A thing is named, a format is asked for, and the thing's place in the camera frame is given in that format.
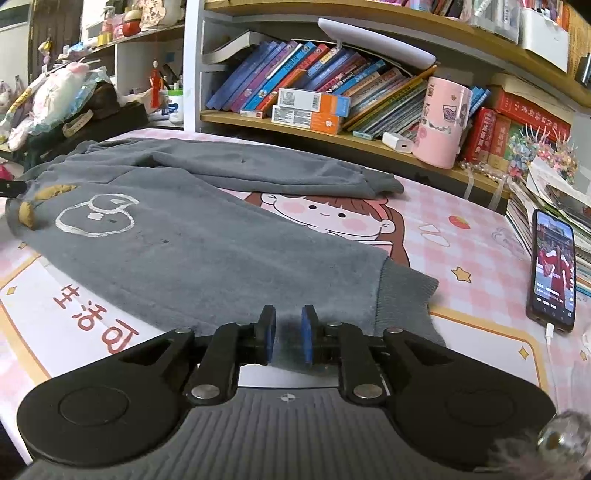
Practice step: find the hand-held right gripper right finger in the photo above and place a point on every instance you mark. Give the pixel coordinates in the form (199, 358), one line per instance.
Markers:
(307, 337)

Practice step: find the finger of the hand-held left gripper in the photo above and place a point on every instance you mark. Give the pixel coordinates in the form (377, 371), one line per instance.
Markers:
(11, 188)

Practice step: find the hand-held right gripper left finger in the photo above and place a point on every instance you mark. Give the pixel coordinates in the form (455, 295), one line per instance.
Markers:
(268, 337)

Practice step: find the grey sweatpants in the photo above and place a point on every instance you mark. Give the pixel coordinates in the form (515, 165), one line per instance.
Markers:
(184, 258)

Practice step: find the dark brown bag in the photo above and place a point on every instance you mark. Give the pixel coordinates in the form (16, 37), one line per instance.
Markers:
(115, 110)

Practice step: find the white shelf unit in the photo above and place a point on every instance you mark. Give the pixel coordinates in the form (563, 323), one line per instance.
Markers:
(134, 60)

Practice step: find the red figurine doll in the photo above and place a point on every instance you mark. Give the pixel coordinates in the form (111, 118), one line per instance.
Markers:
(157, 83)

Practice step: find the white bottle with blue label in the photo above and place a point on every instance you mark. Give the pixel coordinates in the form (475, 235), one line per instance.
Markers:
(175, 108)

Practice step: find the pink cartoon printed desk mat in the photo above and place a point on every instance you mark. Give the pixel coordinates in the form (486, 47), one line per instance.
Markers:
(485, 258)

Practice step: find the red round jar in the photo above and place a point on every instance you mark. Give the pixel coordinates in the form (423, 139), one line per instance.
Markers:
(131, 28)

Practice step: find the wooden bookshelf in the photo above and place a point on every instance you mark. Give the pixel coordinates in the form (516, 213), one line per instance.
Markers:
(323, 134)

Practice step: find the light blue small case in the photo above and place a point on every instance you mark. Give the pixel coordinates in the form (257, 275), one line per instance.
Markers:
(363, 134)

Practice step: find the white charger adapter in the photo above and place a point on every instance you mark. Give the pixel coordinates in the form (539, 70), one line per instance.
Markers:
(398, 142)

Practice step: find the orange and white box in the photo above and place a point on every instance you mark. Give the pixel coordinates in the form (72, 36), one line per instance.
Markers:
(300, 117)
(304, 99)

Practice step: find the pink printed cup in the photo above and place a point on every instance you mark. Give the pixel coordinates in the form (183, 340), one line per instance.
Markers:
(438, 129)

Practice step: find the stack of magazines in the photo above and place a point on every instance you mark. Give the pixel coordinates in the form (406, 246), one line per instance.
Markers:
(521, 217)

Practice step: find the black smartphone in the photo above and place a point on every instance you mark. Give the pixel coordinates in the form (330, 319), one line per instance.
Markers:
(551, 277)

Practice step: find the grey open book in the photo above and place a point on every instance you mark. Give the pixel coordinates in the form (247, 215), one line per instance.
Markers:
(235, 46)

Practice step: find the furry pompom charm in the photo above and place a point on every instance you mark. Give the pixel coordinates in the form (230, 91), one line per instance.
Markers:
(554, 438)

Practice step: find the row of colourful books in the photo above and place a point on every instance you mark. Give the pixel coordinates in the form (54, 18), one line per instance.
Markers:
(286, 64)

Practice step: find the pastel flower bouquet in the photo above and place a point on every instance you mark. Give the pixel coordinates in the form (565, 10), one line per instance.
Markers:
(545, 152)

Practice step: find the white bar lamp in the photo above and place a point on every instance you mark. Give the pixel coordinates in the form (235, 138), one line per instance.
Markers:
(378, 44)

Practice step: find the thick book with red cover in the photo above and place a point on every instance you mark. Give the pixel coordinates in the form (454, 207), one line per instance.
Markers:
(531, 110)

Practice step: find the white storage box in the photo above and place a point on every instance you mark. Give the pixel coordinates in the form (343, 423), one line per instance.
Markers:
(545, 39)

